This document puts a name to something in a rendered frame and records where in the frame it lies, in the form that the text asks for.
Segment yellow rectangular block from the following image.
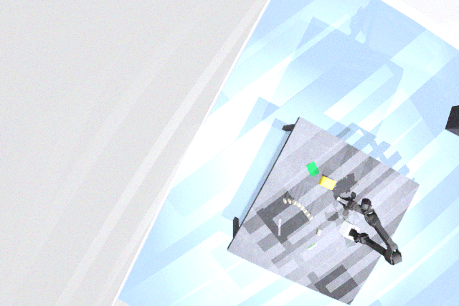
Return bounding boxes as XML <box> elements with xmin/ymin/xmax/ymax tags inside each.
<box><xmin>318</xmin><ymin>176</ymin><xmax>335</xmax><ymax>190</ymax></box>

